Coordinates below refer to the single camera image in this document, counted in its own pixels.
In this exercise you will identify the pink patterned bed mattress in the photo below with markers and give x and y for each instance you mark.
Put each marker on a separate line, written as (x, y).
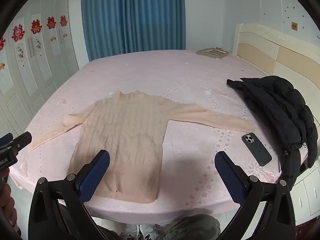
(175, 80)

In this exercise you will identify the cream wooden headboard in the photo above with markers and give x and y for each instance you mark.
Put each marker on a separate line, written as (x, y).
(262, 52)

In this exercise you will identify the person's camouflage pants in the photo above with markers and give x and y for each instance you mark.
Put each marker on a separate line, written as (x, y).
(192, 227)

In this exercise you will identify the white wardrobe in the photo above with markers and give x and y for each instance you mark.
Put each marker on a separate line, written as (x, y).
(45, 65)

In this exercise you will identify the row of small cartoon stickers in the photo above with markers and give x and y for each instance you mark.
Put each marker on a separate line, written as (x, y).
(21, 52)

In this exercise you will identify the black puffer jacket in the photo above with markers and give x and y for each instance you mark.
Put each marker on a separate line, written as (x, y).
(277, 102)

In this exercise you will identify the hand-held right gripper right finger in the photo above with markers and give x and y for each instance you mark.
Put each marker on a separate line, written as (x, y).
(230, 178)

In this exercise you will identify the white sneaker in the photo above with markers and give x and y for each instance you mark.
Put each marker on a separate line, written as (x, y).
(148, 233)
(131, 232)

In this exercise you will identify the orange wall socket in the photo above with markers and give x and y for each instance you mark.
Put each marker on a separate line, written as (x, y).
(294, 26)

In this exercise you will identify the white bedside cabinet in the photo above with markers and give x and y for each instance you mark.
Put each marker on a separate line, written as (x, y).
(306, 200)

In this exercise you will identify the black smartphone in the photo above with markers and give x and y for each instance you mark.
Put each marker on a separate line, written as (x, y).
(257, 150)

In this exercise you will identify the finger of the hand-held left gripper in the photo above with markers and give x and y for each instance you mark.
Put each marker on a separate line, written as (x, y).
(23, 139)
(6, 138)

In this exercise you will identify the blue curtain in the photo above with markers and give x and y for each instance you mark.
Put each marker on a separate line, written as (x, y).
(130, 17)

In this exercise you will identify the row of red flower decals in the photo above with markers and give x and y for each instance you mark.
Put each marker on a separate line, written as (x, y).
(36, 27)

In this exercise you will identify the person's left hand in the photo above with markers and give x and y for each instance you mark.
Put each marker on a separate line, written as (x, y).
(6, 202)

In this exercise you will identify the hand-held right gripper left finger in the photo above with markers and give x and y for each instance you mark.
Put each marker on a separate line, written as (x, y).
(96, 177)

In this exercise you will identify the wooden picture frame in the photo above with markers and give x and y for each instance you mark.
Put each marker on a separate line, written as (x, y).
(212, 53)

